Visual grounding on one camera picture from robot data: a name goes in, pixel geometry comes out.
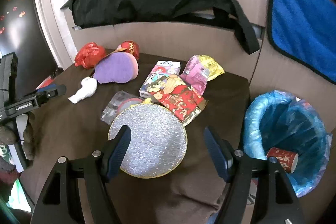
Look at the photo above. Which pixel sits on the blue bag lined trash bin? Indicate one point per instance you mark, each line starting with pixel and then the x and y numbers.
pixel 281 120

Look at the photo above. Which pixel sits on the red gold paper box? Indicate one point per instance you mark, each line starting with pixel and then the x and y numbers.
pixel 174 94

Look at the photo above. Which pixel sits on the pink yellow snack wrapper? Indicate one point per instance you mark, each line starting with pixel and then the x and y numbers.
pixel 199 70

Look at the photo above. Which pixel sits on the clear wrapper with red tape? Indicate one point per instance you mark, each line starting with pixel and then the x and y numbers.
pixel 120 101

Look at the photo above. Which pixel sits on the left gloved hand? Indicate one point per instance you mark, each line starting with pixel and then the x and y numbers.
pixel 8 136

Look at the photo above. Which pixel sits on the red crushed soda can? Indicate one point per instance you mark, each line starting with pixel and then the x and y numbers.
pixel 131 47

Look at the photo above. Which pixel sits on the white tissue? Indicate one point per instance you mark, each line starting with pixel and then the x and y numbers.
pixel 88 89

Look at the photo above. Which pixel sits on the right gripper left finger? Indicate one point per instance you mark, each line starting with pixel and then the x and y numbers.
pixel 59 200

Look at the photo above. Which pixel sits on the red paper cup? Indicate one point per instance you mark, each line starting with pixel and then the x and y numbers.
pixel 287 159

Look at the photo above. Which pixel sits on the blue towel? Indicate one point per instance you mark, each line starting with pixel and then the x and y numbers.
pixel 304 31

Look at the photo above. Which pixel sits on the red plastic bag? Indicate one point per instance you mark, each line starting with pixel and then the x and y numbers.
pixel 89 55

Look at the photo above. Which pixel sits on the purple grape-shaped foam card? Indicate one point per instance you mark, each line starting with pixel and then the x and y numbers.
pixel 119 67

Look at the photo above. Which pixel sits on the silver round foil board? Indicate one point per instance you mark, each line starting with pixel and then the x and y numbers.
pixel 158 140

